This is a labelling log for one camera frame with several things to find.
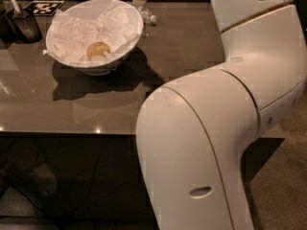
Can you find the yellow apple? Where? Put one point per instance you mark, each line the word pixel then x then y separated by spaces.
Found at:
pixel 97 49

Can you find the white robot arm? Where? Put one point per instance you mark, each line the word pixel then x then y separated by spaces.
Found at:
pixel 191 132

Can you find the white ceramic bowl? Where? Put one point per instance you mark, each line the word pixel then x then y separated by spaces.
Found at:
pixel 96 68

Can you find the clear plastic water bottle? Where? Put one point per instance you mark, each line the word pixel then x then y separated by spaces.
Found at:
pixel 147 15

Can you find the white paper towel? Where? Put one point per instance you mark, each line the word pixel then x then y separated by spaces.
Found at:
pixel 76 32

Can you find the black white fiducial marker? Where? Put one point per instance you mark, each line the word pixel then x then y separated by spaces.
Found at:
pixel 43 8

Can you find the black cup with utensil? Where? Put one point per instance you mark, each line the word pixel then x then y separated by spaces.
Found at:
pixel 24 24

